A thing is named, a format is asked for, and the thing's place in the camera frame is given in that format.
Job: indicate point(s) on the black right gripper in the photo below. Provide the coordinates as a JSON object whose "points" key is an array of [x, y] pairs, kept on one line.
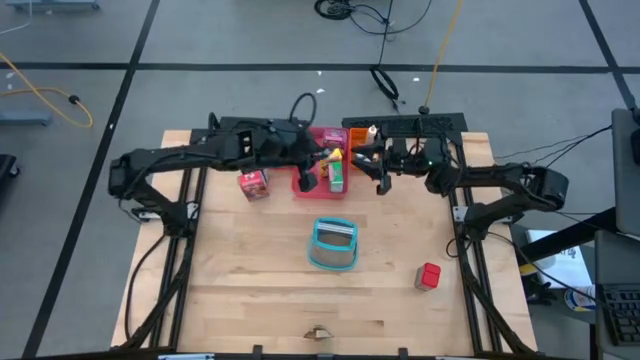
{"points": [[410, 157]]}

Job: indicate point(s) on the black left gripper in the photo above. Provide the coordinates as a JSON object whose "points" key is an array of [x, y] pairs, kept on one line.
{"points": [[297, 152]]}

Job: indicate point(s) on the green Apple Jacks cereal box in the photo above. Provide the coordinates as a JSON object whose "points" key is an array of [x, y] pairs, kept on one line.
{"points": [[336, 177]]}

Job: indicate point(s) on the yellow Corn Pops cereal box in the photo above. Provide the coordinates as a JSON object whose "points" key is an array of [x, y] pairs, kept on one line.
{"points": [[336, 155]]}

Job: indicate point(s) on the purple Raisin Bran cereal box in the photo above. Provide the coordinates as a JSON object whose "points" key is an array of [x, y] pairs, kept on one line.
{"points": [[335, 137]]}

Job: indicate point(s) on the red Froot Loops cereal box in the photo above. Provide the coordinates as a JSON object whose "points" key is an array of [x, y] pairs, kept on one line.
{"points": [[254, 185]]}

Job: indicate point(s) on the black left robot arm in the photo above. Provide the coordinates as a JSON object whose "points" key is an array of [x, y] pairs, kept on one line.
{"points": [[190, 150]]}

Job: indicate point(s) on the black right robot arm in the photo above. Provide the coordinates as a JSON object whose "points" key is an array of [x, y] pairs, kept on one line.
{"points": [[500, 175]]}

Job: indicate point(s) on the pink plastic tray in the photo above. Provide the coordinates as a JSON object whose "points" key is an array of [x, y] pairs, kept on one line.
{"points": [[320, 194]]}

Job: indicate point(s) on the orange plastic basket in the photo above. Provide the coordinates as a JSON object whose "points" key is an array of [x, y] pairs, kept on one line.
{"points": [[357, 137]]}

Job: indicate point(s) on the black perforated panel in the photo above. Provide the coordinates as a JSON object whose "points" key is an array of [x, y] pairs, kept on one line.
{"points": [[405, 122]]}

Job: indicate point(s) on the teal basket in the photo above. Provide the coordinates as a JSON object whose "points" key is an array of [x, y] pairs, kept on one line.
{"points": [[332, 245]]}

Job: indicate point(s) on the black flat panel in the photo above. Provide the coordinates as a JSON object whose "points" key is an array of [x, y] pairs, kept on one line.
{"points": [[250, 121]]}

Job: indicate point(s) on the black table edge clamp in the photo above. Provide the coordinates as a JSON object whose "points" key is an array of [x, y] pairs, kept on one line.
{"points": [[257, 351], [402, 352]]}

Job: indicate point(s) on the white paper sheet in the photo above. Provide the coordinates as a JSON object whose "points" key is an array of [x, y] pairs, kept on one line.
{"points": [[560, 260]]}

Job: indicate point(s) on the black desk beam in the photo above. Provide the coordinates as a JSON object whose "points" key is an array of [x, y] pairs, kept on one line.
{"points": [[575, 232]]}

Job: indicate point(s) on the grey desk top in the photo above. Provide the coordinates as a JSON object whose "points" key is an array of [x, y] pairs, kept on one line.
{"points": [[627, 175]]}

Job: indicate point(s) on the black computer keyboard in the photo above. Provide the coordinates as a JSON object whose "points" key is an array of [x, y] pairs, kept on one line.
{"points": [[622, 315]]}

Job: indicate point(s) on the grey furniture base bar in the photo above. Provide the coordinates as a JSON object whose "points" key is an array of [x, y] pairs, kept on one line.
{"points": [[55, 5], [25, 118]]}

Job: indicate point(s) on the black chair base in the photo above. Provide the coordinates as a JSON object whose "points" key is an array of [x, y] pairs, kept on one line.
{"points": [[6, 167]]}

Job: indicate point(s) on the black aluminium table frame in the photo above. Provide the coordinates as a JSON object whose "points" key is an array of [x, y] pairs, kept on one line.
{"points": [[200, 200]]}

